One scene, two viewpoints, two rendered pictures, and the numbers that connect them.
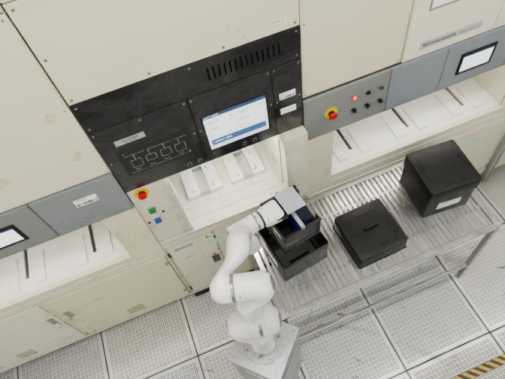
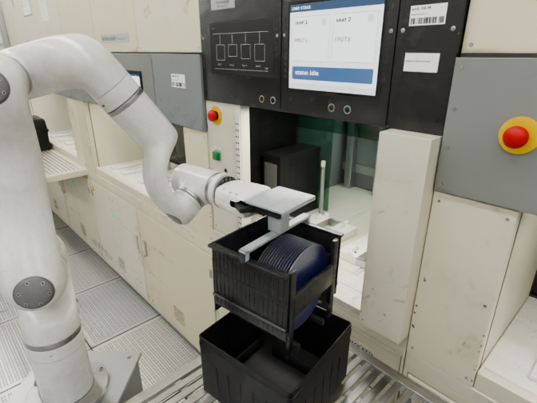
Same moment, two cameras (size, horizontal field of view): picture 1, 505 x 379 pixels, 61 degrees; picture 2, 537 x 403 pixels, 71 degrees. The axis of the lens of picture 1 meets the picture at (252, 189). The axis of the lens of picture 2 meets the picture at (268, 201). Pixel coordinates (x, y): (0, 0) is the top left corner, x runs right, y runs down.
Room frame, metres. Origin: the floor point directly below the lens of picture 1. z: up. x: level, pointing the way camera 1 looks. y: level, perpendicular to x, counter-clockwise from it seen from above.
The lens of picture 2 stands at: (0.61, -0.77, 1.57)
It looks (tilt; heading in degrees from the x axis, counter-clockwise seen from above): 22 degrees down; 58
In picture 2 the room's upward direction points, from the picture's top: straight up
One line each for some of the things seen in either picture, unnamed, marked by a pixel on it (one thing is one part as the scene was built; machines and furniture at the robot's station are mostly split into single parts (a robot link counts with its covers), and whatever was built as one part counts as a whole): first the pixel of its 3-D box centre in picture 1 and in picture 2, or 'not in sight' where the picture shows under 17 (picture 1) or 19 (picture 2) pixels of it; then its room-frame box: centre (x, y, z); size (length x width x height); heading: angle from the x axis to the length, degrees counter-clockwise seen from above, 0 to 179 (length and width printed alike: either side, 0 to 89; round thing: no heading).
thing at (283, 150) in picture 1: (207, 150); (360, 209); (1.67, 0.22, 0.98); 0.95 x 0.88 x 1.95; 11
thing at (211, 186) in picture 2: (257, 220); (222, 189); (0.97, 0.01, 1.26); 0.09 x 0.03 x 0.08; 20
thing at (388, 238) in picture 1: (370, 231); not in sight; (1.01, -0.58, 0.83); 0.29 x 0.29 x 0.13; 13
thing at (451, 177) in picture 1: (437, 179); not in sight; (1.20, -1.02, 0.89); 0.29 x 0.29 x 0.25; 7
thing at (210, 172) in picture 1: (201, 180); (320, 229); (1.53, 0.29, 0.89); 0.22 x 0.21 x 0.04; 11
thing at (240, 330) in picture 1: (249, 327); (42, 283); (0.56, 0.14, 1.07); 0.19 x 0.12 x 0.24; 86
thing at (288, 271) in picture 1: (292, 242); (276, 356); (1.02, -0.15, 0.85); 0.28 x 0.28 x 0.17; 20
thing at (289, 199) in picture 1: (290, 217); (277, 261); (1.02, -0.15, 1.12); 0.24 x 0.20 x 0.32; 20
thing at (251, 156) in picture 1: (243, 163); (379, 253); (1.58, 0.02, 0.89); 0.22 x 0.21 x 0.04; 11
